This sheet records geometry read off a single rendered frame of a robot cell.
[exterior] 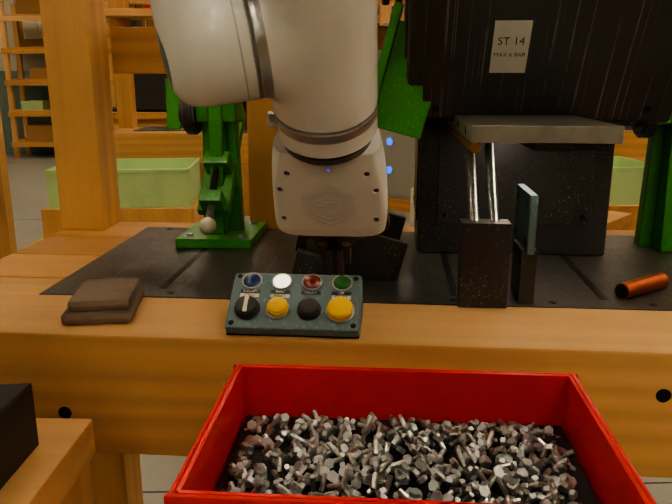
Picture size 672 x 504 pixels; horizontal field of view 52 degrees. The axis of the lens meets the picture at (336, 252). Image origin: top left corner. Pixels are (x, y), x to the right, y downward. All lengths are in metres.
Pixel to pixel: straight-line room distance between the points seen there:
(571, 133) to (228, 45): 0.42
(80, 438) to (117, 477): 0.95
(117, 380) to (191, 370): 0.09
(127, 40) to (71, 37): 0.12
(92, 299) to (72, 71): 0.68
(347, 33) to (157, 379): 0.48
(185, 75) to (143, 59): 0.99
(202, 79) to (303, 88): 0.07
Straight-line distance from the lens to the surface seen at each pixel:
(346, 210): 0.60
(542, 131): 0.77
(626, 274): 1.09
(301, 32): 0.48
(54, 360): 0.86
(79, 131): 1.44
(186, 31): 0.49
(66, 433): 0.73
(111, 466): 1.66
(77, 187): 1.46
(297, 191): 0.59
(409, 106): 0.94
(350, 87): 0.51
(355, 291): 0.78
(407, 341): 0.76
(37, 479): 0.66
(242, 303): 0.77
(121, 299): 0.84
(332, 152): 0.54
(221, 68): 0.49
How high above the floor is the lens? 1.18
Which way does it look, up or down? 14 degrees down
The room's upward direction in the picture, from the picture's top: straight up
